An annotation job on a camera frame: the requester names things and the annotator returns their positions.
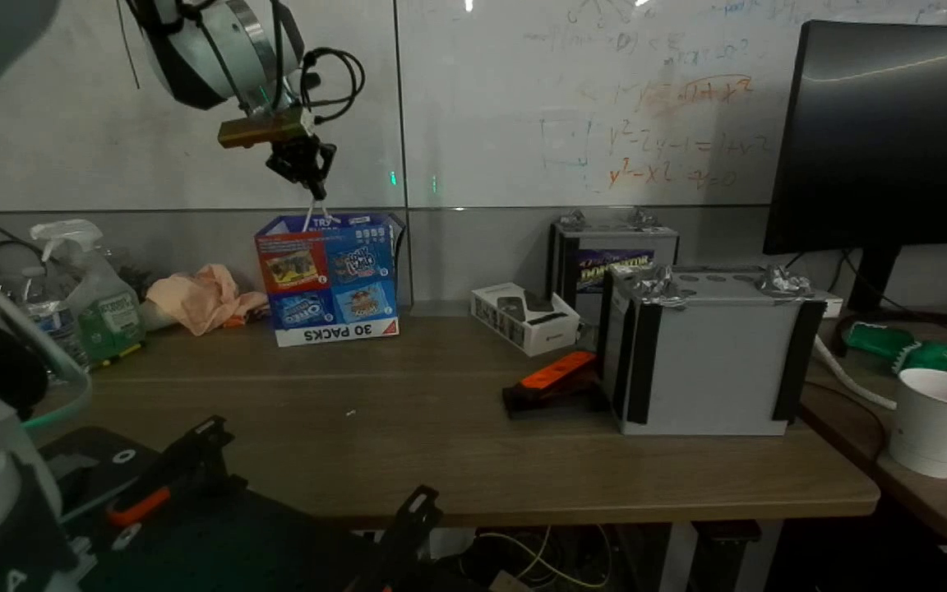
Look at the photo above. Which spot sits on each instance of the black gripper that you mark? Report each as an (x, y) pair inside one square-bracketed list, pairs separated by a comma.
[(300, 155)]

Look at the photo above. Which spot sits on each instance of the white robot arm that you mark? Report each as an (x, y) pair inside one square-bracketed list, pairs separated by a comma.
[(212, 44)]

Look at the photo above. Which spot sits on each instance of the blue cardboard box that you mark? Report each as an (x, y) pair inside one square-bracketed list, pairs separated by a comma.
[(343, 280)]

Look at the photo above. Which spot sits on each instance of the small white printed box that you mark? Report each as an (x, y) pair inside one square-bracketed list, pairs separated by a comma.
[(541, 324)]

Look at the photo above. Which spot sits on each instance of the clear spray bottle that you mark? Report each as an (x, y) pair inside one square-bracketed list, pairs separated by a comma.
[(66, 231)]

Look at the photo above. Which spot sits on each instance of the clear bag with green contents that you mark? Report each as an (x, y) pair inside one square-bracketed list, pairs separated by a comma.
[(100, 317)]

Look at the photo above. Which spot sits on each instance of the orange and black tool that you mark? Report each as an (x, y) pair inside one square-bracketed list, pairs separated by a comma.
[(556, 371)]

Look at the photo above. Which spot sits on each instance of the small silver metal case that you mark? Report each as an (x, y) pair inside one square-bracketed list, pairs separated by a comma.
[(616, 248)]

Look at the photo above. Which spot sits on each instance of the black clamp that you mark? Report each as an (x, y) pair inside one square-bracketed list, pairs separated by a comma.
[(412, 514)]

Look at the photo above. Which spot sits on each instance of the black bulky equipment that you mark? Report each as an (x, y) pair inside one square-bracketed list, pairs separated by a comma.
[(231, 547)]

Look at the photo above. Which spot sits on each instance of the large silver metal case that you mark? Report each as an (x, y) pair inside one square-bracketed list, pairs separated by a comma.
[(714, 361)]

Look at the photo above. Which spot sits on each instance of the table leg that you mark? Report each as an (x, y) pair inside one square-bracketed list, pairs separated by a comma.
[(682, 559)]

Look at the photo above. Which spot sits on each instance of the black computer monitor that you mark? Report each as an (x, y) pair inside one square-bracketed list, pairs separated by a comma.
[(890, 133)]

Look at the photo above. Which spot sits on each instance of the green plastic object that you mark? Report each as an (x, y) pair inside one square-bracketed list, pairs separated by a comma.
[(936, 353)]

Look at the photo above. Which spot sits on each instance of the white paper cup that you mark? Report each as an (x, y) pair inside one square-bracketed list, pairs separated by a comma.
[(940, 423)]

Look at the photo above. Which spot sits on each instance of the brown wrist camera bar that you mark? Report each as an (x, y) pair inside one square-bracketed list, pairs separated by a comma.
[(260, 133)]

